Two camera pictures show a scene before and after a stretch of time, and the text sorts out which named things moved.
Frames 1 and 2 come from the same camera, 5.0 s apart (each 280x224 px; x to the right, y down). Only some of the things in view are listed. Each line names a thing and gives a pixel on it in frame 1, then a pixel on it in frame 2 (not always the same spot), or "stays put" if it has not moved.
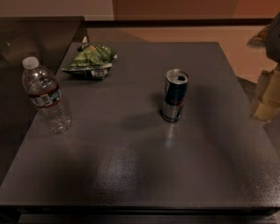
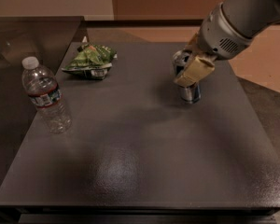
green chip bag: [91, 60] stays put
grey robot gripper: [279, 37] -> [217, 36]
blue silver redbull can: [176, 81] -> [190, 93]
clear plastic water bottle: [42, 88] stays put
